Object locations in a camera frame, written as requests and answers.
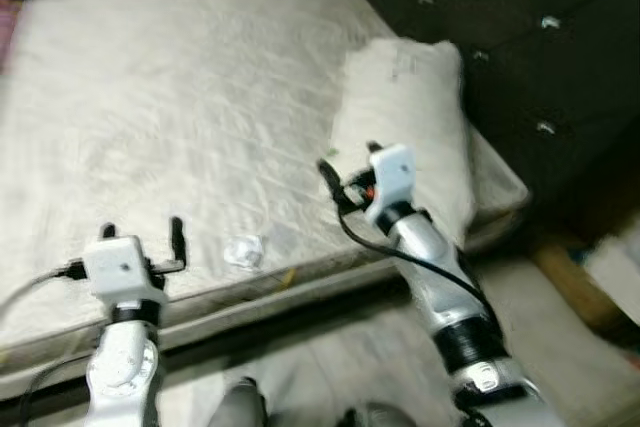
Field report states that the white tissue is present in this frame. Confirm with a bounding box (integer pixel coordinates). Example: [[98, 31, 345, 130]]
[[222, 235, 268, 270]]

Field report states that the white flat object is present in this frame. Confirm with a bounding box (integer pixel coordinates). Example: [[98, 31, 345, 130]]
[[583, 215, 640, 320]]

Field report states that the white quilted mattress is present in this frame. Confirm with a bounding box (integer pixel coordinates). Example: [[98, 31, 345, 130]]
[[0, 0, 531, 376]]

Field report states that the brown wooden plank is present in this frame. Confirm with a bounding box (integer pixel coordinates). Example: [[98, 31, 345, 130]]
[[528, 235, 613, 336]]

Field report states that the grey left robot leg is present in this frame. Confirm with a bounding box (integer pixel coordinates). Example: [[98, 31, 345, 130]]
[[205, 377, 269, 427]]

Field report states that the grey robot leg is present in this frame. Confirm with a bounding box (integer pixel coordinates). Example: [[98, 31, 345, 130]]
[[205, 377, 269, 427], [340, 402, 419, 427]]

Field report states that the black tufted headboard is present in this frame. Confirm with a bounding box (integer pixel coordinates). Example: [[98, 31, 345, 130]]
[[335, 0, 640, 228]]

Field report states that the grey right robot leg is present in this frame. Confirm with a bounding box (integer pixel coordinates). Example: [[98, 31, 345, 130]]
[[340, 402, 419, 427]]

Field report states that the pink cartoon print blanket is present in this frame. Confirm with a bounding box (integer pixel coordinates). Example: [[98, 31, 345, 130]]
[[0, 0, 27, 76]]

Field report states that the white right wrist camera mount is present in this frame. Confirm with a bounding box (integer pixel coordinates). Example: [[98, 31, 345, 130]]
[[365, 143, 418, 230]]

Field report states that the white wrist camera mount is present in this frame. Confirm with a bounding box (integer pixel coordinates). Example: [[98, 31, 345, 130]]
[[365, 143, 418, 230], [82, 236, 169, 308]]

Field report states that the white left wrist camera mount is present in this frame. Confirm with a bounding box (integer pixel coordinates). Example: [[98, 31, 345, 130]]
[[82, 236, 169, 308]]

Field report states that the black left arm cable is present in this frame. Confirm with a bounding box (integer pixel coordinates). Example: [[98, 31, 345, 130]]
[[18, 351, 96, 427], [0, 263, 87, 326]]

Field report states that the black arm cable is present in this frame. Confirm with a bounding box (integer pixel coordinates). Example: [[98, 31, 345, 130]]
[[0, 263, 87, 326], [18, 351, 96, 427], [335, 202, 493, 320]]

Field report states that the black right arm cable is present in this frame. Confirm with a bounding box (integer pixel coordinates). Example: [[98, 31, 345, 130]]
[[335, 202, 493, 320]]

